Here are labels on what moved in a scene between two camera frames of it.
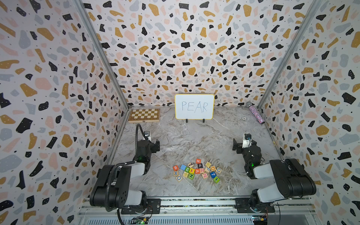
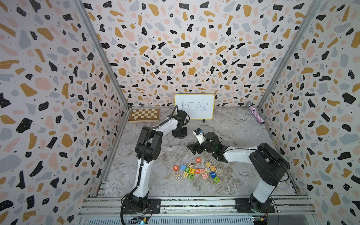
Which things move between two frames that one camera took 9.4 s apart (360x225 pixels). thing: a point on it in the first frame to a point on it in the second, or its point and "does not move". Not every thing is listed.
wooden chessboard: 144,115 does not move
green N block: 191,176 does not move
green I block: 216,179 does not move
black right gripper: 239,147 to 192,149
